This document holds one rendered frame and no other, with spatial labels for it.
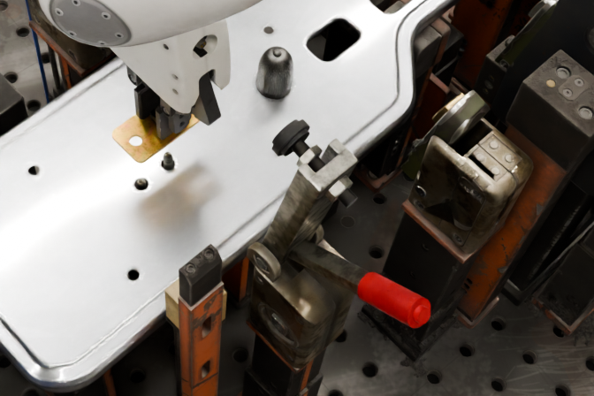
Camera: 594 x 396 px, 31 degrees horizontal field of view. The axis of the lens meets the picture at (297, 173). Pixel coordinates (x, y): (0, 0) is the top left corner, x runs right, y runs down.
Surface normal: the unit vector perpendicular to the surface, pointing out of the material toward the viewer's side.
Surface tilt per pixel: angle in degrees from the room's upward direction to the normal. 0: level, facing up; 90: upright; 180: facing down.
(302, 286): 0
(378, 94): 0
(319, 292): 0
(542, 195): 90
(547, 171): 90
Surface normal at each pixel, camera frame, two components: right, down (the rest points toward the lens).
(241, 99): 0.08, -0.49
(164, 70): -0.62, 0.66
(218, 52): 0.73, 0.59
